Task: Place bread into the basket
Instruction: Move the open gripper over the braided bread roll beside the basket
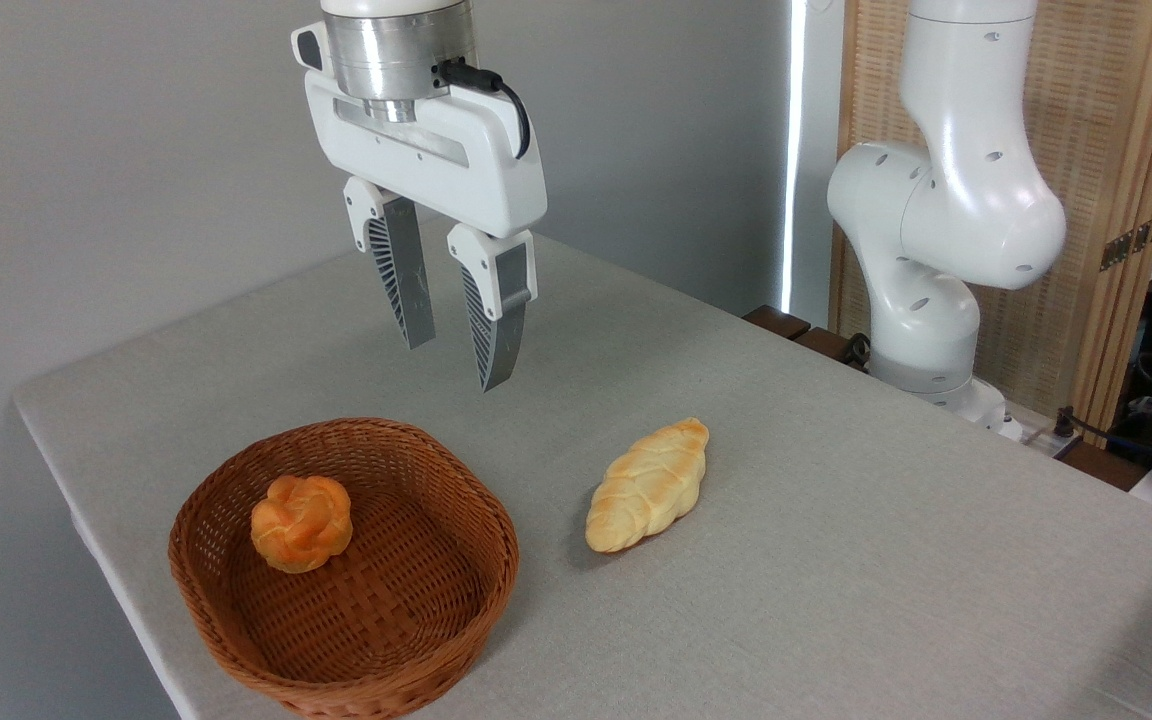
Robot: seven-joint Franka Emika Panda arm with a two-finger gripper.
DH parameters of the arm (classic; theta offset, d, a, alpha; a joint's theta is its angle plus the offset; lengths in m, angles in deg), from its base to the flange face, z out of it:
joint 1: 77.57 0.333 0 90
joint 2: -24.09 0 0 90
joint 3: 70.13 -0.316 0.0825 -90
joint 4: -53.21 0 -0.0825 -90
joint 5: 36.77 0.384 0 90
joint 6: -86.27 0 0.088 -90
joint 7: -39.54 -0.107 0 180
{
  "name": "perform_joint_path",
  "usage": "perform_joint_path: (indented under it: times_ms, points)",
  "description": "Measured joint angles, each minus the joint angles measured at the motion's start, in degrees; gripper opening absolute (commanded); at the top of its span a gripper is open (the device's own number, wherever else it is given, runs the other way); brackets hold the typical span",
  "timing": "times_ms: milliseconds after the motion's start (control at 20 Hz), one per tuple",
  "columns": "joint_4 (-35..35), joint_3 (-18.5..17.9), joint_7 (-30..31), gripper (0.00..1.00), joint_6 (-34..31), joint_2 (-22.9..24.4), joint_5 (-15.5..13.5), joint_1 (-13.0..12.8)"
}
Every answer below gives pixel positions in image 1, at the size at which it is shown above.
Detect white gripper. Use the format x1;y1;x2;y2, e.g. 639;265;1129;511
304;70;548;392

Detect long braided yellow bread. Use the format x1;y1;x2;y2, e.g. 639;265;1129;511
585;417;711;554

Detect round orange knotted bread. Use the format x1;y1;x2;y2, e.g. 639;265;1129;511
250;475;354;574

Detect brown wicker basket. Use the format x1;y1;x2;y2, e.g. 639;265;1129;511
168;417;520;720

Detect dark brown wooden board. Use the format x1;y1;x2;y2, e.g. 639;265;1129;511
742;305;872;373

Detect grey tablecloth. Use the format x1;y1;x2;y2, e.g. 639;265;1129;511
13;215;1152;720

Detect woven wooden folding screen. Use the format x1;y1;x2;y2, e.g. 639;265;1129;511
831;0;1152;433

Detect brass screen hinge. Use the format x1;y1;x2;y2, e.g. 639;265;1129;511
1099;212;1152;273

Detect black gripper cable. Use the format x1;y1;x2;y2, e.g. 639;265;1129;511
433;58;533;161

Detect black floor cables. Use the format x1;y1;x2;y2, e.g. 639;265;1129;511
1051;345;1152;476

